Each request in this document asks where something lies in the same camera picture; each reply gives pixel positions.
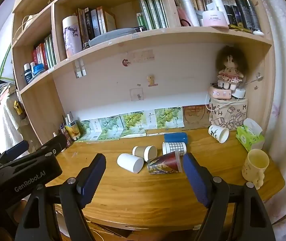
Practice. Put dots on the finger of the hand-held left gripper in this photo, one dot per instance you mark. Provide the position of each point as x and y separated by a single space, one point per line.
55 143
17 148

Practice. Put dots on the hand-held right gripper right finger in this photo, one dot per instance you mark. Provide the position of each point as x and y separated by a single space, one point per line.
195 178

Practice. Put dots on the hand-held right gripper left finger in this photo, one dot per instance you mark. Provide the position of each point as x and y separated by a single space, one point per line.
92 180

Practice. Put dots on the red patterned paper cup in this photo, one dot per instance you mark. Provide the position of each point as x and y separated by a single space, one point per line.
165 164

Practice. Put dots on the checked paper cup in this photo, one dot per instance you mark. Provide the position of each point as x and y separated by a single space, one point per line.
174 147

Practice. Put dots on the plain white paper cup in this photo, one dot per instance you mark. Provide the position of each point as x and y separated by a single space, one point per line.
129 162

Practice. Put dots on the blue cup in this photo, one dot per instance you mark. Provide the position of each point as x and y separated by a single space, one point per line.
175 137

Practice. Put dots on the white cup with leaf print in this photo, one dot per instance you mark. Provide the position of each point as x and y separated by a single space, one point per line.
218 133

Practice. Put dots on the brown paper cup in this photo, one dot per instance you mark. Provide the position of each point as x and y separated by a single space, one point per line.
144 152

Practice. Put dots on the small dark bottle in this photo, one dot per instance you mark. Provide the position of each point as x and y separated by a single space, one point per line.
64 133

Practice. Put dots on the white cloth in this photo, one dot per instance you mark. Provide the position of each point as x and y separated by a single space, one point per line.
7 130

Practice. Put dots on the yellow label bottle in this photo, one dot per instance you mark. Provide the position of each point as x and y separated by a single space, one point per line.
73 130

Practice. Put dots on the white spray bottle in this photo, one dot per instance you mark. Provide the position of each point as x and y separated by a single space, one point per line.
69 119

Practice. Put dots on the grape print tissue packet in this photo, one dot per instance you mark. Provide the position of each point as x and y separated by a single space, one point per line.
110 128
90 130
169 116
132 123

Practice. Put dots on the yellow black tool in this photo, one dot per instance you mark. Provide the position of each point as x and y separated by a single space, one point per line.
19 108

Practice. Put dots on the cream ceramic mug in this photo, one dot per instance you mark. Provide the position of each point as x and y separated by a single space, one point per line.
253 168

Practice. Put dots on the brown print packet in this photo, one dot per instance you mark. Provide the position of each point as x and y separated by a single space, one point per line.
195 116

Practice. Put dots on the green tissue pack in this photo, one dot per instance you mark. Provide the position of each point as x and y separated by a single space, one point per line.
248 136

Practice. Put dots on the printed fabric storage box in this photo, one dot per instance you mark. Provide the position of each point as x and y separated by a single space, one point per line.
229 115

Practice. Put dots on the dark bottle with white cap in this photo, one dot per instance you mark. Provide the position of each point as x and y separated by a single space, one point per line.
28 75

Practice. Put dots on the blue lidded jar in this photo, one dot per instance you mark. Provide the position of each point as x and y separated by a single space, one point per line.
37 69

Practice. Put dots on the white adhesive hook strips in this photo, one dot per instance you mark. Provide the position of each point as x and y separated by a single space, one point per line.
80 69

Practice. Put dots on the green framed picture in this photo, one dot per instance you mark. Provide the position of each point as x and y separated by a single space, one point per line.
6 65

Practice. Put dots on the pink round gadget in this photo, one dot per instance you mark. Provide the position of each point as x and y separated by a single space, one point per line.
220 93

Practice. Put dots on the row of red green books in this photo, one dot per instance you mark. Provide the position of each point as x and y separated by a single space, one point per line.
45 52

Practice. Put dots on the white round gadget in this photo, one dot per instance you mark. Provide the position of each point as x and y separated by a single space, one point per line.
239 93

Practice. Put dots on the pink patterned thermos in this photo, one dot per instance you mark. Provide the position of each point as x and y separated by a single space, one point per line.
71 37

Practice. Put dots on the brown haired rag doll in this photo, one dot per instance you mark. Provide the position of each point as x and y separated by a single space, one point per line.
229 67

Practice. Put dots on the grey fabric pouch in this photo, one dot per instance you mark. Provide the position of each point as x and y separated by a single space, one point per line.
110 36

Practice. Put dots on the row of dark paperback books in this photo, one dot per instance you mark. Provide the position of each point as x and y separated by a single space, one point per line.
95 22

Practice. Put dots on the white floral curtain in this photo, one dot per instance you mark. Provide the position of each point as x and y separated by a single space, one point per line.
283 80

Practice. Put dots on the wooden bookshelf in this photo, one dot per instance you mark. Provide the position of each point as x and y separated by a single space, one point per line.
158 36

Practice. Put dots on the pink cream jar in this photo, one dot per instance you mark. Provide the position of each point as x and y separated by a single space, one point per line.
215 18

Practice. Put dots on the pink pouch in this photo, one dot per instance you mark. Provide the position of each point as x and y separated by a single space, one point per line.
184 16

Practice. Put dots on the row of green white books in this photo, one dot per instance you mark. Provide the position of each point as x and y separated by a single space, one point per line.
153 11

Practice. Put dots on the tall white bottle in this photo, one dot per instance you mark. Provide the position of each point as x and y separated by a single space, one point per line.
188 7

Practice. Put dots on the row of black grey books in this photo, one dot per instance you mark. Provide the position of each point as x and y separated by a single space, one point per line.
243 10

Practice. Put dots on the clear adhesive wall hook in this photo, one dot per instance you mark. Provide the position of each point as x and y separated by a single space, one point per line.
136 95

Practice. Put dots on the red wall sticker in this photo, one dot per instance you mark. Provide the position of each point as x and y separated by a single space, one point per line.
126 62

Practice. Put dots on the yellow wall sticker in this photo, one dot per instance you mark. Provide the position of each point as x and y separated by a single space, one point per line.
151 80

